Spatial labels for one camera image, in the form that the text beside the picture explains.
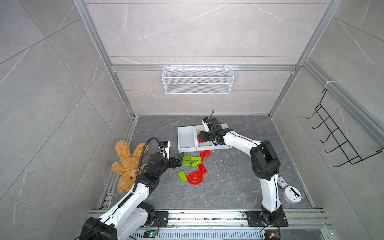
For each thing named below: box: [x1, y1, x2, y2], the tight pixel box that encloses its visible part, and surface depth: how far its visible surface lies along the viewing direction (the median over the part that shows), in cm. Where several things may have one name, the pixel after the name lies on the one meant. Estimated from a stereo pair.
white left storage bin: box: [177, 125, 197, 153], surface depth 104 cm
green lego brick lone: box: [178, 170, 187, 183], surface depth 88 cm
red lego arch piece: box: [186, 170, 203, 185], surface depth 88 cm
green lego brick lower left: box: [182, 160, 191, 167], surface depth 94 cm
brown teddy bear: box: [110, 140, 150, 195], surface depth 87 cm
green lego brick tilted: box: [191, 160, 202, 169], surface depth 92 cm
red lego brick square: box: [203, 150, 212, 157], surface depth 100 cm
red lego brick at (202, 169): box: [198, 163, 208, 175], surface depth 92 cm
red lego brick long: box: [199, 151, 205, 163], surface depth 97 cm
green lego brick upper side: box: [190, 156, 201, 163], surface depth 95 cm
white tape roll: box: [283, 185, 302, 204], surface depth 80 cm
